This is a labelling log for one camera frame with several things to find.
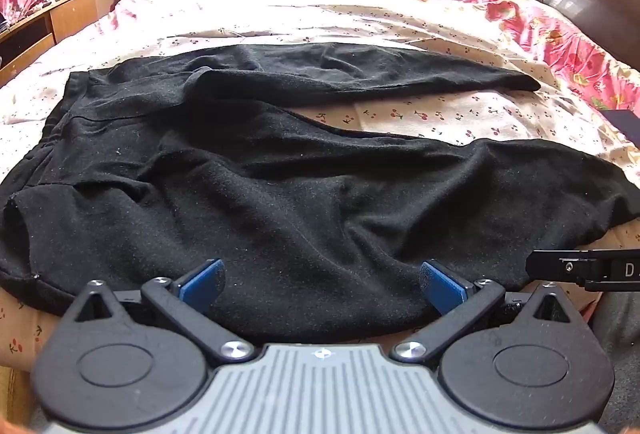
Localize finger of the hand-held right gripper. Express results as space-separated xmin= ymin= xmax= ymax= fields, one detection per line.
xmin=527 ymin=250 xmax=601 ymax=286

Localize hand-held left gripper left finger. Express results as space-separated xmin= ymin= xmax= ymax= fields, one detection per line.
xmin=60 ymin=258 xmax=256 ymax=365

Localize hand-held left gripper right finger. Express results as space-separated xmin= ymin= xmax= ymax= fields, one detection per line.
xmin=391 ymin=261 xmax=583 ymax=365

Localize black pants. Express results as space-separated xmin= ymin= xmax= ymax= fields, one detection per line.
xmin=0 ymin=42 xmax=640 ymax=345

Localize person's grey clothing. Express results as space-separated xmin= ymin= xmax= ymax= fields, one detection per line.
xmin=587 ymin=291 xmax=640 ymax=420

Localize dark flat mat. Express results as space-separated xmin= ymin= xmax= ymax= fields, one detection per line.
xmin=597 ymin=109 xmax=640 ymax=141

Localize cherry print bed sheet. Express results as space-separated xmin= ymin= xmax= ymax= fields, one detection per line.
xmin=0 ymin=0 xmax=640 ymax=365

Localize pink floral quilt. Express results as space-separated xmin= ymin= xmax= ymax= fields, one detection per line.
xmin=452 ymin=0 xmax=640 ymax=115

